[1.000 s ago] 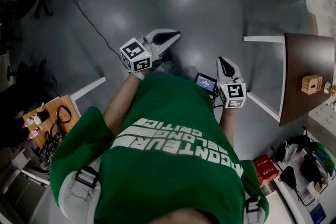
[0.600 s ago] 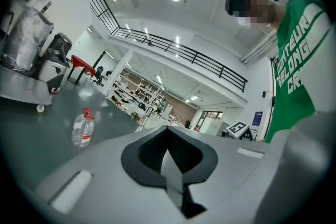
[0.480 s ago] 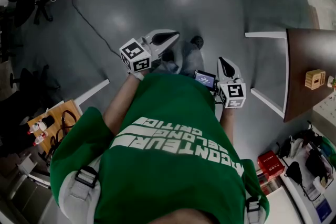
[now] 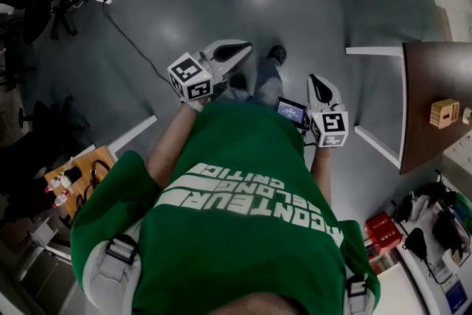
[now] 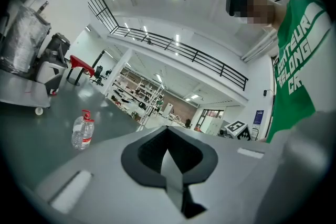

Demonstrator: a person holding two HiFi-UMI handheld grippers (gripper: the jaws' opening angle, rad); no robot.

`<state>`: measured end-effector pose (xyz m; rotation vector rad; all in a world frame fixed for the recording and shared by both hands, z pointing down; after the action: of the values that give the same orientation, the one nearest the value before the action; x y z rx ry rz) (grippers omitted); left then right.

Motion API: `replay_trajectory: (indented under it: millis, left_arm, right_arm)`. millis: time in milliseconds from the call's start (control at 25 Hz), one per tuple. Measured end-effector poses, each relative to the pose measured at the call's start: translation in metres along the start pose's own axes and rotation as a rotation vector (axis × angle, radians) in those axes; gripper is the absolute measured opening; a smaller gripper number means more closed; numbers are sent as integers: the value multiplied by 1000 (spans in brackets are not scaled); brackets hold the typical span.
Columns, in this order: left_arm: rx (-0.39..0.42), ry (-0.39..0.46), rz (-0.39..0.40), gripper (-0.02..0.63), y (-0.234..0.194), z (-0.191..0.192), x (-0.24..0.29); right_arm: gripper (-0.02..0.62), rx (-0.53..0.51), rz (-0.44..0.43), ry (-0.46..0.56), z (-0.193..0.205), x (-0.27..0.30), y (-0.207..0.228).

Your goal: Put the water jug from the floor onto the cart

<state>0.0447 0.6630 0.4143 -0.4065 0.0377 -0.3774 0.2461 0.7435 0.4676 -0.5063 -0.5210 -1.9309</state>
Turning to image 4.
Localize white wristband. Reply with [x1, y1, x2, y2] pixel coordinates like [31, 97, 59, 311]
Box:
[183, 99, 206, 114]

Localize person's grey jeans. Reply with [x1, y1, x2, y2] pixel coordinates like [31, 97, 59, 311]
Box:
[221, 57, 285, 108]

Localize person's black left shoe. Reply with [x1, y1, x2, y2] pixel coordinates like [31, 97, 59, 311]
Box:
[228, 72, 249, 91]

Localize person's left forearm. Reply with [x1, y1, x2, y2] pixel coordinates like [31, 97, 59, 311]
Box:
[145, 103, 204, 193]

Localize patterned brown handbag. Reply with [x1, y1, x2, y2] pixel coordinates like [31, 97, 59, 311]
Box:
[73, 159, 111, 218]

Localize person's right forearm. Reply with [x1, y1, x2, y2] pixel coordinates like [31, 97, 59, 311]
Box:
[308, 145, 335, 218]

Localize grey shoulder strap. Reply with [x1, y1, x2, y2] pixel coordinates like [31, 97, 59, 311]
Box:
[83, 234, 143, 315]
[344, 274, 373, 315]

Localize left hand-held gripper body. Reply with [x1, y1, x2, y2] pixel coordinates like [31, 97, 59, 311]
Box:
[167, 50, 229, 103]

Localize black office chair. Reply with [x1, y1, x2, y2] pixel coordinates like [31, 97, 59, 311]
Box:
[18, 95, 91, 145]
[0, 0, 89, 45]

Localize black cup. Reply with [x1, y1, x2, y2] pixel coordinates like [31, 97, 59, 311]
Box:
[66, 165, 84, 184]

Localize person's black right shoe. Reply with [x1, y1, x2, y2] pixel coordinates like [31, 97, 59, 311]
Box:
[265, 44, 288, 66]

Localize black pouch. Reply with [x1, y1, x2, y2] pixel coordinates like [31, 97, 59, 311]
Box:
[401, 227, 431, 266]

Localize person in green shirt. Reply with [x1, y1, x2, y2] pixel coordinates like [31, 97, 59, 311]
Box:
[69, 102, 381, 315]

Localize wooden tissue box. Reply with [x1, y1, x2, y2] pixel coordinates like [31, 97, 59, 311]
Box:
[430, 98, 461, 129]

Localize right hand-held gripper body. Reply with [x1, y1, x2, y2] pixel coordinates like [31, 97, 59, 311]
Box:
[307, 102, 350, 148]

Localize red cardboard box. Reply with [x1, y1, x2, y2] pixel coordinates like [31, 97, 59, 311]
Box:
[364, 212, 403, 255]

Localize black power cable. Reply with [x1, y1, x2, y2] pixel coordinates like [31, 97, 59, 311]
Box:
[102, 3, 174, 86]

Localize clear plastic bottle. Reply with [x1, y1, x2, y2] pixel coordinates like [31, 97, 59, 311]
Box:
[44, 175, 73, 193]
[51, 187, 74, 209]

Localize light wooden table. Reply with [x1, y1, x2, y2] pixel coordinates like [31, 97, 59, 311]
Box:
[44, 114, 158, 222]

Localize small black screen device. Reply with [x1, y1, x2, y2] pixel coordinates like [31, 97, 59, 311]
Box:
[275, 97, 310, 130]

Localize person's black shoe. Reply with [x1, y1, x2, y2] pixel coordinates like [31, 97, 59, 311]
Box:
[228, 72, 249, 91]
[265, 44, 288, 66]

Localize dark wooden table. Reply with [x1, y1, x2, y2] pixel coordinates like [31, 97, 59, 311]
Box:
[345, 41, 472, 176]

